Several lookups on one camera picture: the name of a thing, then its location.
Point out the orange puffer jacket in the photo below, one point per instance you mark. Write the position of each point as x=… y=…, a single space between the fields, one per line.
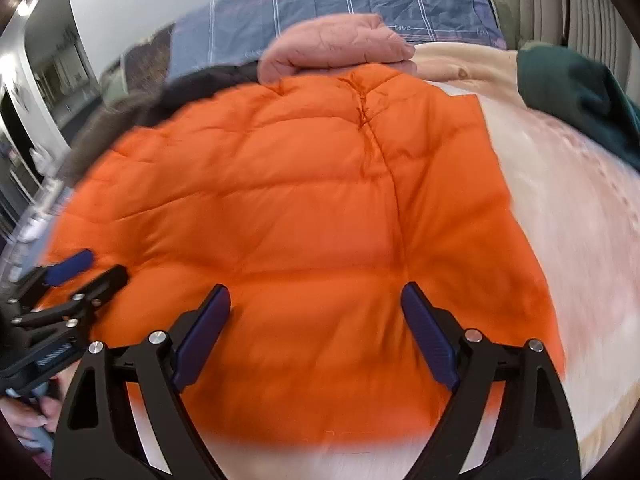
x=300 y=210

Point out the white pleated curtain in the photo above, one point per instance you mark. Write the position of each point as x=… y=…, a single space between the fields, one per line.
x=565 y=5

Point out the cream blanket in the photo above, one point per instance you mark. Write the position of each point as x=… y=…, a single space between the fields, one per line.
x=575 y=240

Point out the sage green pillow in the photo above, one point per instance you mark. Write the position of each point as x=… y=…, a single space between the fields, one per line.
x=505 y=25

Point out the patterned bed sheet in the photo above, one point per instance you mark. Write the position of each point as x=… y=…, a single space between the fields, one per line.
x=35 y=240

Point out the teal garment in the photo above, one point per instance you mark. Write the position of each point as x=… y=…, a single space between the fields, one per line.
x=585 y=95

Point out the arched mirror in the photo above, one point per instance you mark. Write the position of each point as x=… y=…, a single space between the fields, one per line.
x=60 y=60

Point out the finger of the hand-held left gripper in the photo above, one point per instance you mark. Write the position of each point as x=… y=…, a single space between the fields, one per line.
x=67 y=267
x=100 y=287

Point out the dark patterned pillow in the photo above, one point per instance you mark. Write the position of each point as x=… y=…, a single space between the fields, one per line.
x=147 y=55

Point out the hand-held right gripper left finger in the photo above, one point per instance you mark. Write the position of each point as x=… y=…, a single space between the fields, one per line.
x=202 y=345

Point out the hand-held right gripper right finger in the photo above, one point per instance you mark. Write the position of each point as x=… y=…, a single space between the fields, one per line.
x=430 y=340

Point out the pink quilted garment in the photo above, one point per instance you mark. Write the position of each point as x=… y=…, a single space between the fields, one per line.
x=330 y=50

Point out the black garment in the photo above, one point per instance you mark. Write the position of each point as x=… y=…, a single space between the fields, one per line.
x=210 y=82

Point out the person's left hand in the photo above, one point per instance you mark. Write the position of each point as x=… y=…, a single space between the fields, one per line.
x=25 y=417

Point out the grey fleece garment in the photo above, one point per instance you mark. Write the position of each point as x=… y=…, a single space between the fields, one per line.
x=100 y=130

